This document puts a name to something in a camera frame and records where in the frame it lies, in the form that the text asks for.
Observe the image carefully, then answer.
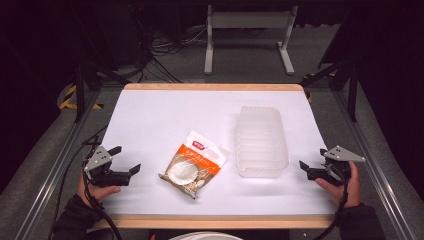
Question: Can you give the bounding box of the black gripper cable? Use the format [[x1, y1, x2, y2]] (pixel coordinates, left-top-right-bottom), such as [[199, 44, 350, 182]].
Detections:
[[313, 178, 350, 240], [82, 169, 124, 240]]

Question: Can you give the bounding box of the thin black cable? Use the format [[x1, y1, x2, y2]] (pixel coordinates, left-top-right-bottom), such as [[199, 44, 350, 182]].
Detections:
[[47, 124, 109, 240]]

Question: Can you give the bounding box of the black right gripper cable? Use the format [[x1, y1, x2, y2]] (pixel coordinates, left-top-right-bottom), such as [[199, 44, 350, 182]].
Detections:
[[313, 178, 350, 240]]

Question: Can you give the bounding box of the person's left hand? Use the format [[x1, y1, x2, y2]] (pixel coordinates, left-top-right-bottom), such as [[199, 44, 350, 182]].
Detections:
[[76, 171, 122, 208]]

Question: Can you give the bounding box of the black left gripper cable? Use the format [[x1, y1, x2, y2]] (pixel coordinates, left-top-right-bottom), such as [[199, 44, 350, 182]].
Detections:
[[82, 169, 124, 240]]

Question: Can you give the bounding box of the white table cover sheet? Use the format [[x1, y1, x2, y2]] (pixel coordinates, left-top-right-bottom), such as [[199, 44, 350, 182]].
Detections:
[[99, 89, 338, 216]]

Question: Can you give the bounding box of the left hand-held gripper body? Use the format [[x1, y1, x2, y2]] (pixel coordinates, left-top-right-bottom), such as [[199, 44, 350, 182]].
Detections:
[[83, 145, 132, 188]]

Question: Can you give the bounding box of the yellow and black hazard tape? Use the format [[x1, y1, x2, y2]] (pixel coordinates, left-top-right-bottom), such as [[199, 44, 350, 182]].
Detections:
[[58, 84, 104, 111], [301, 73, 315, 103]]

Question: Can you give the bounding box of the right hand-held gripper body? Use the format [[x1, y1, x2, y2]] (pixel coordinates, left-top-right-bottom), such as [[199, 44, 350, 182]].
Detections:
[[307, 145, 367, 187]]

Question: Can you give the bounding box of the white metal table frame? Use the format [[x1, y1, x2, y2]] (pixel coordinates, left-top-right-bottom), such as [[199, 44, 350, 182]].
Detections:
[[203, 4, 299, 76]]

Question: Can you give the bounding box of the black metal stand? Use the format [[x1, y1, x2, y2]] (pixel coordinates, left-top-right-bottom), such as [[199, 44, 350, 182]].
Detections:
[[300, 59, 360, 123], [73, 59, 132, 123]]

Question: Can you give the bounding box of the orange and white snack packet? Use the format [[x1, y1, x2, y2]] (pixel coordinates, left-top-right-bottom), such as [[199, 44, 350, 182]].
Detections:
[[157, 130, 229, 200]]

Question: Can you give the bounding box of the tangle of black floor cables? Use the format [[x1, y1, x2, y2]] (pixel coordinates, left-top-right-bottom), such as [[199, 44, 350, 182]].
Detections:
[[131, 24, 209, 84]]

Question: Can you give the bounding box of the aluminium frame rail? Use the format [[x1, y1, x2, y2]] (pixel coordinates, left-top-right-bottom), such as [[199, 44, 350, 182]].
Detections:
[[332, 89, 418, 240], [13, 89, 102, 240]]

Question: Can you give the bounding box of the person's right hand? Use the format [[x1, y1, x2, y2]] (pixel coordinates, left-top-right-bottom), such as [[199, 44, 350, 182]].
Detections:
[[314, 161, 363, 210]]

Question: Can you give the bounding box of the translucent plastic container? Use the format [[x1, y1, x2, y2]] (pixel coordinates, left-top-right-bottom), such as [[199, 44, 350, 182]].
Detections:
[[235, 105, 290, 179]]

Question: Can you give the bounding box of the white round object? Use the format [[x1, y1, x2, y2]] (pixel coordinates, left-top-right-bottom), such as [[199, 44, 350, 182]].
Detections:
[[168, 231, 245, 240]]

